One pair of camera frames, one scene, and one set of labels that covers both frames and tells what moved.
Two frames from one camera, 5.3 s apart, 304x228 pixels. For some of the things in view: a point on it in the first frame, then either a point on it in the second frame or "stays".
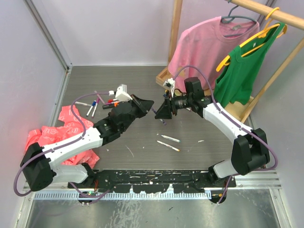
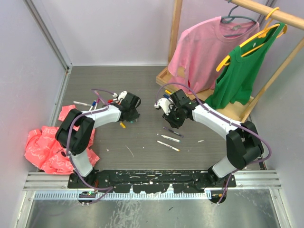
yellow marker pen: [169, 146] stays
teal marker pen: [175, 139] stays
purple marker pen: [155, 112] → [173, 131]
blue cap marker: [93, 103] stays
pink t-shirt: [200, 49] stays
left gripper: [143, 106] → [134, 116]
